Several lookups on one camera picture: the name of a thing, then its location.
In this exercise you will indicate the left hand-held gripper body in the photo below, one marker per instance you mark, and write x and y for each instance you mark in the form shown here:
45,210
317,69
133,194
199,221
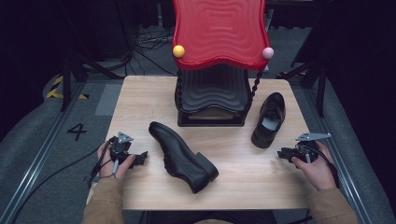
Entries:
120,147

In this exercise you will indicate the person's right hand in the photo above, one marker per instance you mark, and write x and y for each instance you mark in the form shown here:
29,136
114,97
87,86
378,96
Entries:
320,171

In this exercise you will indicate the black leather shoe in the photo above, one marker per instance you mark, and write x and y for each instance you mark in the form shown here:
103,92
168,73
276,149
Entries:
274,105
180,155

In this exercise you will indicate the aluminium floor rail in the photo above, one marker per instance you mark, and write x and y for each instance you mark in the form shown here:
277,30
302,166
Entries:
37,161
342,161

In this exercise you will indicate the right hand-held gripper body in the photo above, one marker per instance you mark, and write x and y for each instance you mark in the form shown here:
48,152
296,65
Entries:
306,151

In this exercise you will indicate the yellow and black floor tape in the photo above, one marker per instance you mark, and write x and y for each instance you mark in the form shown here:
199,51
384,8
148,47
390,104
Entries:
54,90

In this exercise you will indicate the person's left hand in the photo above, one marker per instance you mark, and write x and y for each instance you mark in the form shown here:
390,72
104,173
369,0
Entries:
107,166

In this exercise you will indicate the red and black shoe rack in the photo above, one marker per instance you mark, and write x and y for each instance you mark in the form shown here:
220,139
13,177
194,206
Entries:
218,31

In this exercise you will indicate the black metal stand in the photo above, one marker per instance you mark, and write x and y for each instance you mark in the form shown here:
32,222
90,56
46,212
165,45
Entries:
67,81
320,90

